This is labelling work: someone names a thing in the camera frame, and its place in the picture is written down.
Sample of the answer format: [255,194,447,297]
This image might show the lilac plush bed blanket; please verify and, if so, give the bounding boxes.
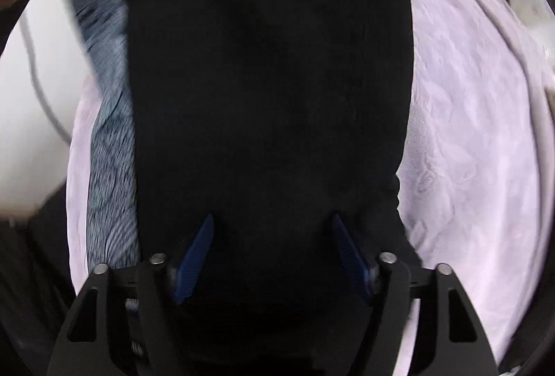
[64,0,555,376]

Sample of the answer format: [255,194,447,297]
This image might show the black fleece pants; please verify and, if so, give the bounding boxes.
[126,0,420,375]

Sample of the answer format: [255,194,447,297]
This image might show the blue patterned cloth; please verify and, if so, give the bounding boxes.
[66,0,139,291]

